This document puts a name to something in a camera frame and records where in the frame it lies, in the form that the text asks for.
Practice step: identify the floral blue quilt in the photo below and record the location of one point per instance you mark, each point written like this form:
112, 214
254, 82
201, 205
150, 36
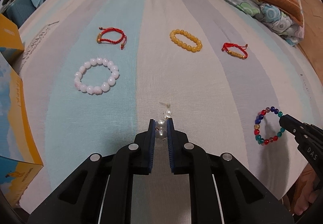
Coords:
273, 17

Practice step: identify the white pearl earring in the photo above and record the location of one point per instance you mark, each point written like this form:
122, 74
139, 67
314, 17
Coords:
161, 124

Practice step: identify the teal hard suitcase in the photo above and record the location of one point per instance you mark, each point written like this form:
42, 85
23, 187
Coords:
20, 10

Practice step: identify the red cord bracelet gold charm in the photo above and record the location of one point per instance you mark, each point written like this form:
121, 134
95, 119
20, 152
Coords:
113, 36

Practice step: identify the person's right hand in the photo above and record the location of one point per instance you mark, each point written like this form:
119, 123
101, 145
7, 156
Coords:
305, 193

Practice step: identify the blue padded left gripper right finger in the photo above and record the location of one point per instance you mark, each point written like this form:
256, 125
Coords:
169, 128

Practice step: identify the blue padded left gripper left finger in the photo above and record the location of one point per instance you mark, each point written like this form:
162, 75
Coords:
151, 133

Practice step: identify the striped bed sheet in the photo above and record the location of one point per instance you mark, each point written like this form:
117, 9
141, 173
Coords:
216, 66

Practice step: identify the white and blue cardboard box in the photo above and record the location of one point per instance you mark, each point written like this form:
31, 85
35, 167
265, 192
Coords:
20, 160

